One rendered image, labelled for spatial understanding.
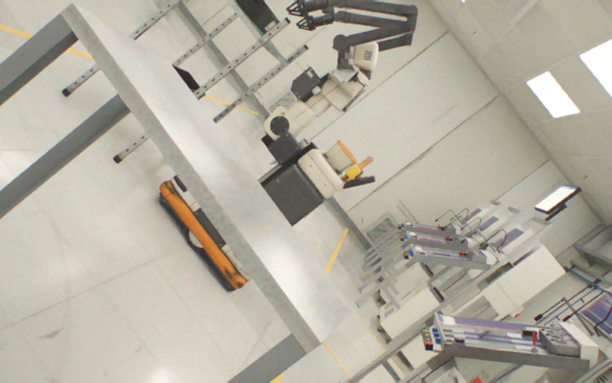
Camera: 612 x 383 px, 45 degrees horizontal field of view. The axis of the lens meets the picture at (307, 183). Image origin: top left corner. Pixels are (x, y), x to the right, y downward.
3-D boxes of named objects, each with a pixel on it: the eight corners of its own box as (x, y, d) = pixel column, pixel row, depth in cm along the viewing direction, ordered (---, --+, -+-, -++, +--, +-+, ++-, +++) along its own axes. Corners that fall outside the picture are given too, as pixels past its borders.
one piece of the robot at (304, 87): (307, 109, 409) (339, 85, 406) (303, 106, 381) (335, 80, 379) (290, 87, 409) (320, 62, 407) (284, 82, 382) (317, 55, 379)
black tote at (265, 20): (251, 21, 367) (269, 7, 366) (230, -6, 368) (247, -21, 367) (269, 39, 424) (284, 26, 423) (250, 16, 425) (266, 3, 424)
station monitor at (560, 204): (543, 213, 683) (579, 186, 679) (531, 209, 741) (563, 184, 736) (552, 225, 683) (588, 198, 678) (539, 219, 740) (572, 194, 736)
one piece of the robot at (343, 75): (344, 86, 373) (359, 69, 372) (343, 84, 368) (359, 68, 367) (329, 72, 373) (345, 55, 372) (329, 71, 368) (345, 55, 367)
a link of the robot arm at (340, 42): (422, 30, 361) (421, 33, 371) (416, 2, 361) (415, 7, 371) (334, 51, 366) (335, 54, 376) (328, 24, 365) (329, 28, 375)
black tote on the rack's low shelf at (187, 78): (163, 99, 375) (180, 85, 374) (143, 72, 375) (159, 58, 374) (191, 106, 432) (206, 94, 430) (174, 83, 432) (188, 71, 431)
